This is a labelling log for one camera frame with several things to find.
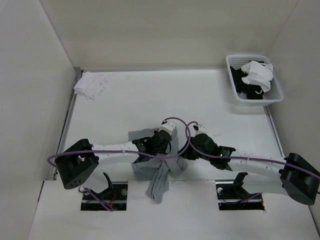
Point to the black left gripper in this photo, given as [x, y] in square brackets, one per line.
[163, 150]

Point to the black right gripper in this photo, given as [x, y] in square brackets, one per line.
[190, 156]

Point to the grey tank top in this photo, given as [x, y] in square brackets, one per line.
[156, 170]

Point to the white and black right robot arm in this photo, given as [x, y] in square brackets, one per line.
[291, 176]

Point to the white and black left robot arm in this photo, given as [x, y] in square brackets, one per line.
[78, 162]

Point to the crumpled white tank top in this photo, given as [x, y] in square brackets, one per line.
[259, 74]

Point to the folded white tank top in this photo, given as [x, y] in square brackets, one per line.
[90, 85]

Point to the black garment in basket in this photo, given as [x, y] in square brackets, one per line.
[244, 90]

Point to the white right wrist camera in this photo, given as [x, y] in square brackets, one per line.
[199, 129]

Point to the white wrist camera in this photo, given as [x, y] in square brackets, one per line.
[199, 129]
[168, 126]

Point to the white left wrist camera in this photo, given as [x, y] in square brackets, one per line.
[168, 126]

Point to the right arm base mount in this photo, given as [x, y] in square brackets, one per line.
[232, 196]

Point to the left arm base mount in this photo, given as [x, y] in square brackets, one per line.
[113, 197]

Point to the metal table edge rail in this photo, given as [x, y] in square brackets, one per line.
[65, 128]

